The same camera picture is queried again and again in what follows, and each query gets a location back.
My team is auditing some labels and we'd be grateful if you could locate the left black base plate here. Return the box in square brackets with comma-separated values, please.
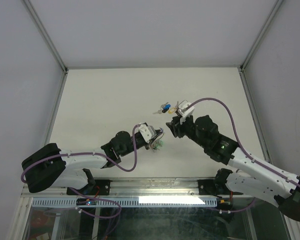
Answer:
[76, 178, 112, 196]

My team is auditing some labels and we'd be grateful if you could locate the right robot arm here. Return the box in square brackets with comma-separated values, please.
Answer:
[166, 115, 300, 222]

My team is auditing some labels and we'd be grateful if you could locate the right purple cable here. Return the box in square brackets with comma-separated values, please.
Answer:
[187, 97, 300, 215]

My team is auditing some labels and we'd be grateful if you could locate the left aluminium frame post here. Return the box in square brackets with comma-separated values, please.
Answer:
[21, 0, 68, 74]

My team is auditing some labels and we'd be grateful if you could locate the blue tagged key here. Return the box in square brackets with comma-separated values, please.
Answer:
[160, 102, 171, 113]

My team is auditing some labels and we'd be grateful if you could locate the white slotted cable duct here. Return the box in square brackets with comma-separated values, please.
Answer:
[32, 196, 218, 208]

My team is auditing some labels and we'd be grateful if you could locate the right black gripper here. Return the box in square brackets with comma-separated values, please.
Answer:
[165, 113, 208, 150]

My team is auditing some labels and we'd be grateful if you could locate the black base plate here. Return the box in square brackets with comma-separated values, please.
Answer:
[197, 178, 231, 197]
[76, 178, 112, 196]

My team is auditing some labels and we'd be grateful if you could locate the aluminium frame post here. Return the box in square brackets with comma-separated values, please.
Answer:
[21, 0, 68, 74]
[240, 0, 285, 72]

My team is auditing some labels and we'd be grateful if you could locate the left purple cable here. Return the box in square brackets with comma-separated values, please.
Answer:
[20, 124, 146, 220]

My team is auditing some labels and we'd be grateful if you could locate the yellow tagged key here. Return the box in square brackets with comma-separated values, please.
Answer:
[167, 101, 179, 114]

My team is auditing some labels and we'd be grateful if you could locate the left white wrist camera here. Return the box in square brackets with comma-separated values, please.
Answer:
[137, 122, 157, 144]

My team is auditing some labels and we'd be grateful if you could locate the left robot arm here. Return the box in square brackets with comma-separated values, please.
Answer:
[20, 123, 164, 195]

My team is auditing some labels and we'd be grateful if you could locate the black tagged key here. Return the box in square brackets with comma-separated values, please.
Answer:
[153, 109, 168, 115]

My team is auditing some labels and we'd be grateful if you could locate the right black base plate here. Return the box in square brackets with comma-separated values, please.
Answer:
[197, 178, 231, 197]

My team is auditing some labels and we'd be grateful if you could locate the purple cable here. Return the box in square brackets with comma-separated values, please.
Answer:
[20, 124, 146, 220]
[187, 97, 300, 215]

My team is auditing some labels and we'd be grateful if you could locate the keyring with tagged keys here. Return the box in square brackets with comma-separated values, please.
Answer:
[149, 128, 165, 152]

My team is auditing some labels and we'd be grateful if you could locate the right aluminium frame post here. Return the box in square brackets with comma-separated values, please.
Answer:
[240, 0, 285, 72]

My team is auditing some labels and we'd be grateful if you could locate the aluminium mounting rail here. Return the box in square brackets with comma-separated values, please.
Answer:
[22, 177, 266, 201]

